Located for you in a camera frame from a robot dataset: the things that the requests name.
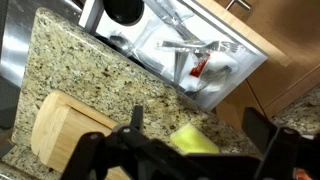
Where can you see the red white packet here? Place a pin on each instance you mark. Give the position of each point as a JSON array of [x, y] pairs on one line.
[[200, 66]]

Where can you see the metal fork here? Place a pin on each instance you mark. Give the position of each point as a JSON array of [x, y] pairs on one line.
[[186, 45]]

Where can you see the black bowl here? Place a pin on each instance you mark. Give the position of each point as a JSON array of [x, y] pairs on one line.
[[123, 10]]

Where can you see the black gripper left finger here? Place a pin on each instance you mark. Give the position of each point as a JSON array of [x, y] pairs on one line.
[[137, 117]]

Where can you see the open wooden drawer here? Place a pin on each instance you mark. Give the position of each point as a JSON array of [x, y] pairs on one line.
[[235, 28]]

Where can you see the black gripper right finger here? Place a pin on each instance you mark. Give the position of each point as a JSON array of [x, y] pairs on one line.
[[258, 128]]

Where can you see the clear plastic cutlery bags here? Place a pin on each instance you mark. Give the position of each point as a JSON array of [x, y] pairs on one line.
[[216, 63]]

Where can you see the wooden cutting board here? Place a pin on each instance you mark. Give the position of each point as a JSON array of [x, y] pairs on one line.
[[66, 130]]

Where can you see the metal spoon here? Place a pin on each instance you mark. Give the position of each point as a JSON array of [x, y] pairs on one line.
[[120, 42]]

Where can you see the yellow green sponge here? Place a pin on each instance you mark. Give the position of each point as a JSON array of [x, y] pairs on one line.
[[191, 140]]

